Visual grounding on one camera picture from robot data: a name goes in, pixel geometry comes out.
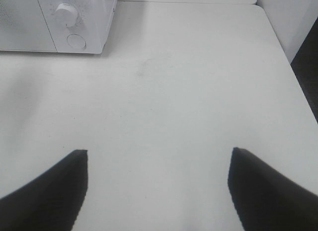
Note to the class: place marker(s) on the white microwave oven body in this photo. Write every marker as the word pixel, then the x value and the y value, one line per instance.
pixel 93 25

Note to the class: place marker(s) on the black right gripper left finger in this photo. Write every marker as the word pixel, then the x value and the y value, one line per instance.
pixel 50 202

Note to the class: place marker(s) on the white round knob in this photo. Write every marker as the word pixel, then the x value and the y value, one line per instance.
pixel 67 15

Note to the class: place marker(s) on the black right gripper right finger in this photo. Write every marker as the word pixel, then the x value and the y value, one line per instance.
pixel 266 200

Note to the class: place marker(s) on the white microwave door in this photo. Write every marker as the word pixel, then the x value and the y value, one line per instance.
pixel 23 27

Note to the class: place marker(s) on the white round door button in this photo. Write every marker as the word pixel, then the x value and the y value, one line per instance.
pixel 76 41

